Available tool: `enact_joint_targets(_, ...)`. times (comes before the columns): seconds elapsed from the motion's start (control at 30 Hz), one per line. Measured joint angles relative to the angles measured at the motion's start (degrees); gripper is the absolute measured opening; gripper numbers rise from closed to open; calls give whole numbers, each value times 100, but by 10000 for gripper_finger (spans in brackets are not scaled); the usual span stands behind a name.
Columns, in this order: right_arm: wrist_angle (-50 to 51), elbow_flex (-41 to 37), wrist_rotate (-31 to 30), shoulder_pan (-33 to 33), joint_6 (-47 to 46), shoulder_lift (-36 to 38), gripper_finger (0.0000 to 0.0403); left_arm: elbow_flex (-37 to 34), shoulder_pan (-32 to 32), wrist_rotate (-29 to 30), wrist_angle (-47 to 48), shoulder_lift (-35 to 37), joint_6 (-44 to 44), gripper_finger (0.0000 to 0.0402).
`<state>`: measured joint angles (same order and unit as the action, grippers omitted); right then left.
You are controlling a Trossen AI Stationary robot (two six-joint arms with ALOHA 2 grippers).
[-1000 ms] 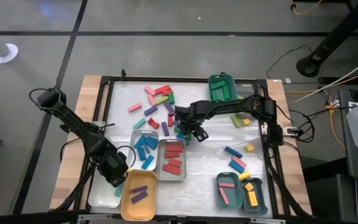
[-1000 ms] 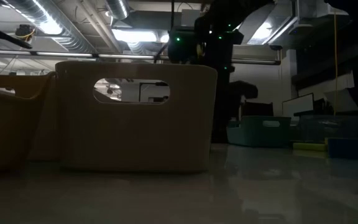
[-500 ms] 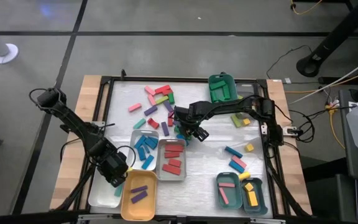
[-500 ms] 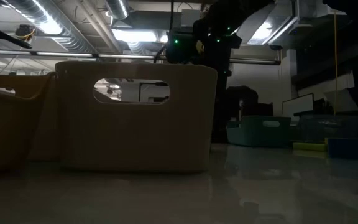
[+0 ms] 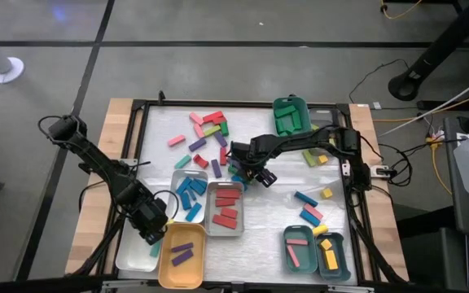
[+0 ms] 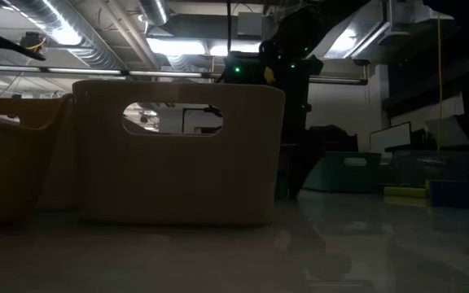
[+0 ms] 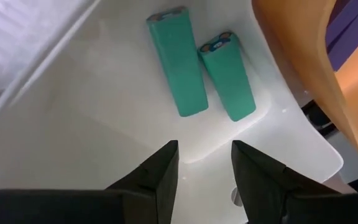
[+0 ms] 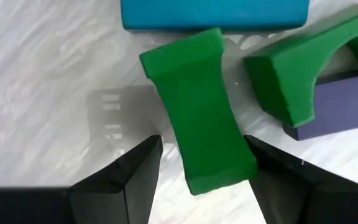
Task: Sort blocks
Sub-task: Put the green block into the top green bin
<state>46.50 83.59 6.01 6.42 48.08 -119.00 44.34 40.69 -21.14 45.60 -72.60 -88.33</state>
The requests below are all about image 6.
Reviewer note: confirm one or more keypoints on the silver ceiling duct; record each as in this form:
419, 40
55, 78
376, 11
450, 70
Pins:
153, 11
67, 32

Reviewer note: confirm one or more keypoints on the white ventilation duct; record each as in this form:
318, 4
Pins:
356, 36

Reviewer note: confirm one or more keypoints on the white plastic bin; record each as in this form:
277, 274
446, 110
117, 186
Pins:
59, 163

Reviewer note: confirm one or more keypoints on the white board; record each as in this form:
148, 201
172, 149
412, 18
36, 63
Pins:
389, 137

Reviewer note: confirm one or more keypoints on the grey ceiling box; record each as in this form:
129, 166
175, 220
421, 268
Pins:
251, 24

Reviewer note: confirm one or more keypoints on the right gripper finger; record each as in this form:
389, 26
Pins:
292, 171
309, 154

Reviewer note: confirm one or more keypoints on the light grey plastic bin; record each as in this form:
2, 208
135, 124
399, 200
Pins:
177, 183

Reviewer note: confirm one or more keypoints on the horizontal metal rail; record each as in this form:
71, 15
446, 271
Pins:
84, 71

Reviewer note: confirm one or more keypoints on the lime wooden block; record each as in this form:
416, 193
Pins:
405, 191

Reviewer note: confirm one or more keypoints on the blue wooden block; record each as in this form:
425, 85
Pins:
462, 194

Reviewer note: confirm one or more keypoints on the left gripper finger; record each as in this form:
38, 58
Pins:
14, 49

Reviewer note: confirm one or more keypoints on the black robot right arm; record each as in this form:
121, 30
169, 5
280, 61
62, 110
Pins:
299, 24

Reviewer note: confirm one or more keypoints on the ceiling light fixture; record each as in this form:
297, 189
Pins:
177, 46

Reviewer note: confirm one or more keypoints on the teal plastic bin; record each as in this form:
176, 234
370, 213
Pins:
340, 177

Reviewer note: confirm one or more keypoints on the orange plastic bin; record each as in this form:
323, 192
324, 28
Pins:
6, 171

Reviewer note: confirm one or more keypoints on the grey translucent plastic bin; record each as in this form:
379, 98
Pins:
430, 171

